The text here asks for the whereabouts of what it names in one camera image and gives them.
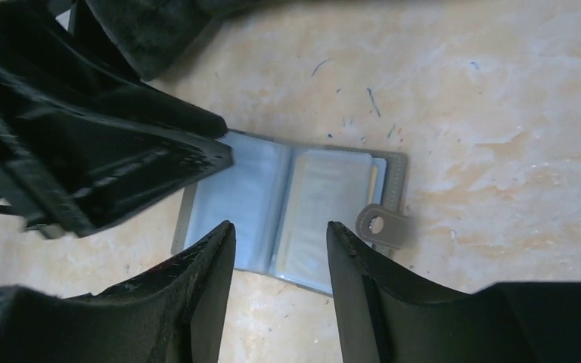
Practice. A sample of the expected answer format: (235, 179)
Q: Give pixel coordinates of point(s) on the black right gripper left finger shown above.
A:
(173, 312)

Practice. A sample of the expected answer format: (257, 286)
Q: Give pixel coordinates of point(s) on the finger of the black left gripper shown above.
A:
(82, 150)

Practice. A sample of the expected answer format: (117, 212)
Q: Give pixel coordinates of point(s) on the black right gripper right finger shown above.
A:
(387, 313)

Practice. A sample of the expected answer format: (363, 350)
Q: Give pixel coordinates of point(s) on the grey card holder wallet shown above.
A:
(280, 196)

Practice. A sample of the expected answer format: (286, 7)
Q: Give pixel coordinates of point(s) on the black floral pillow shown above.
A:
(143, 39)

